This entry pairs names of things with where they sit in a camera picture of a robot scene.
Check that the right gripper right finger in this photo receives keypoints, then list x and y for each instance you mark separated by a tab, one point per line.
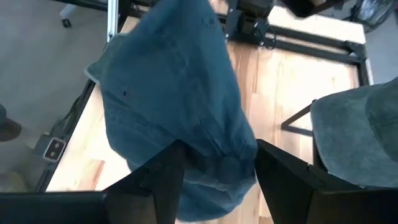
286	186

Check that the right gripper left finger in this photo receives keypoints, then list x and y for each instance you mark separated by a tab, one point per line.
155	193

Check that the green washed cotton cap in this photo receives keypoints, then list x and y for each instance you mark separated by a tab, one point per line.
339	140
385	124
102	62

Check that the dark blue denim cap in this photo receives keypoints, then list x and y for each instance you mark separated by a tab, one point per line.
174	93

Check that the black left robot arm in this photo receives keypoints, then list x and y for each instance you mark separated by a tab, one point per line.
248	12

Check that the black perforated metal rack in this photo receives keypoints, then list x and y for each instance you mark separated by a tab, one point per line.
297	130

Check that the white chair leg with caster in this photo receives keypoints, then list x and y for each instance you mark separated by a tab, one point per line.
66	18

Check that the small table-level camera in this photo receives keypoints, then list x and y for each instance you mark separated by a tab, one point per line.
54	149

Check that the silver aluminium bracket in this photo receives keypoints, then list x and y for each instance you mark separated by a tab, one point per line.
112	18

